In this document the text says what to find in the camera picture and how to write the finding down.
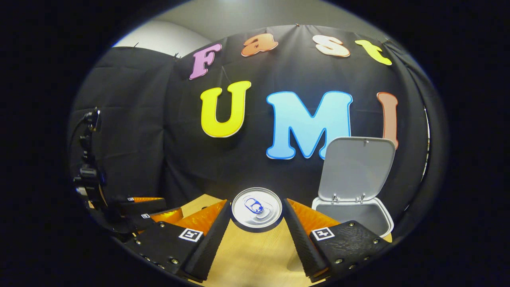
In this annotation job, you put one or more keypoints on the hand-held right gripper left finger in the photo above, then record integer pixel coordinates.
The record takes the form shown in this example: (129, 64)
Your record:
(207, 243)

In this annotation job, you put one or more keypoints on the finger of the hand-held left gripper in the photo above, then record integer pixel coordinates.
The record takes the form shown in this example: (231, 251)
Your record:
(145, 204)
(165, 216)

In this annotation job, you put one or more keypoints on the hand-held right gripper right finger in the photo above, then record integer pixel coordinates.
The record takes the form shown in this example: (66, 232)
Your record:
(305, 243)

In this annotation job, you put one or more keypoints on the silver pop can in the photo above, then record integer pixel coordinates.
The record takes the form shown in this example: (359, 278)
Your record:
(257, 208)

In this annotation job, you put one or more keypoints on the white desktop garbage bin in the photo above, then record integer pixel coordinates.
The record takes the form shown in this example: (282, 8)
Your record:
(354, 167)

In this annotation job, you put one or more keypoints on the wooden desktop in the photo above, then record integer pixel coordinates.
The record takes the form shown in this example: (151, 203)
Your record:
(255, 259)

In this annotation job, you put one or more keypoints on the black backdrop cloth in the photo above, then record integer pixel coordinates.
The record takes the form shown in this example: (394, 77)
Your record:
(139, 139)

